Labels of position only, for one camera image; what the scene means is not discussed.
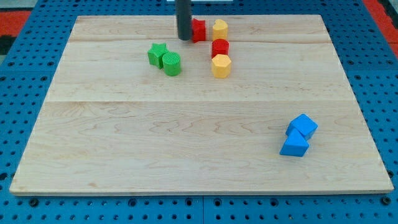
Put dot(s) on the blue cube block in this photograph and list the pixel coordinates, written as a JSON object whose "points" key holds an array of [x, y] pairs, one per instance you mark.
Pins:
{"points": [[304, 125]]}

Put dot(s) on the yellow hexagon block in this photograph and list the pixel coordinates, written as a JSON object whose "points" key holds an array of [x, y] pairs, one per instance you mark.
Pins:
{"points": [[221, 66]]}

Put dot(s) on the light wooden board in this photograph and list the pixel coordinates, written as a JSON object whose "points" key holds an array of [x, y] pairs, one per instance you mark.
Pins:
{"points": [[112, 124]]}

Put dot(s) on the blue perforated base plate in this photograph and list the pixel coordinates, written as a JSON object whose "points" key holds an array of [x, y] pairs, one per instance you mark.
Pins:
{"points": [[30, 64]]}

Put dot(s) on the green cylinder block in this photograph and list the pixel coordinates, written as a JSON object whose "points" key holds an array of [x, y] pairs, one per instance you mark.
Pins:
{"points": [[171, 63]]}

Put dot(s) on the red cylinder block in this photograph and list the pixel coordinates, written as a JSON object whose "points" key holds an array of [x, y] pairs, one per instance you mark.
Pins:
{"points": [[219, 46]]}

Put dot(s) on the green star block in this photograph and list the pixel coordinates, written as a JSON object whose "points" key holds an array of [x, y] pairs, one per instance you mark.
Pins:
{"points": [[155, 54]]}

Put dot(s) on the red star block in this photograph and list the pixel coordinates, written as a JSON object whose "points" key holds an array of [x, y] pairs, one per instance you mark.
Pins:
{"points": [[198, 30]]}

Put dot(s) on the blue triangle block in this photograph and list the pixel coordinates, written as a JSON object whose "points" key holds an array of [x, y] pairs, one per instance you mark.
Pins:
{"points": [[295, 145]]}

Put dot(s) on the yellow heart block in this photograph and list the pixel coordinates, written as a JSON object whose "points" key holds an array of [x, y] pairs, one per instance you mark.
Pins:
{"points": [[220, 30]]}

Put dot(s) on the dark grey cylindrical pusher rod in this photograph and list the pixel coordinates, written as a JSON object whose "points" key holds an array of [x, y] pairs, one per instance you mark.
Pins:
{"points": [[183, 14]]}

